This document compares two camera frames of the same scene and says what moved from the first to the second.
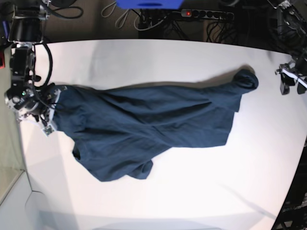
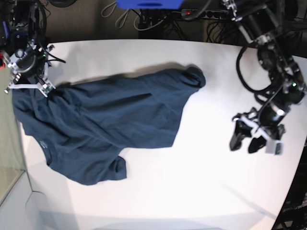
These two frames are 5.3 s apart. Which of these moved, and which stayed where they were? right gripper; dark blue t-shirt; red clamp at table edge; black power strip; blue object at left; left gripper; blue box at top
Moved: dark blue t-shirt; right gripper; left gripper
Stayed: red clamp at table edge; black power strip; blue object at left; blue box at top
